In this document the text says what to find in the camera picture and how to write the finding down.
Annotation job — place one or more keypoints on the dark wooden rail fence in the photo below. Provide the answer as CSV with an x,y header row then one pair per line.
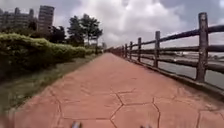
x,y
202,50

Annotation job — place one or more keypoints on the grass strip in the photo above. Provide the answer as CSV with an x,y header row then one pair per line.
x,y
36,80

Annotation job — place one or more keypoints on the grey water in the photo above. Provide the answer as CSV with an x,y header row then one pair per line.
x,y
186,68

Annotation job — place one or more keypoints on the wide grey building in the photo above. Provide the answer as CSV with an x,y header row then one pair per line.
x,y
16,19

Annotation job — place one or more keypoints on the tall grey building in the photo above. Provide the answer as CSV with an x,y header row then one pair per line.
x,y
46,17

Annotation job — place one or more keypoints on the red stone-pattern paved path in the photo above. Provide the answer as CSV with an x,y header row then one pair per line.
x,y
113,90

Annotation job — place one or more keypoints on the group of trees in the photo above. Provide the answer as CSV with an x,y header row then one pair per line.
x,y
80,31

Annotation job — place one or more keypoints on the green hedge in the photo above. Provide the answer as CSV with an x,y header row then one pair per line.
x,y
36,53

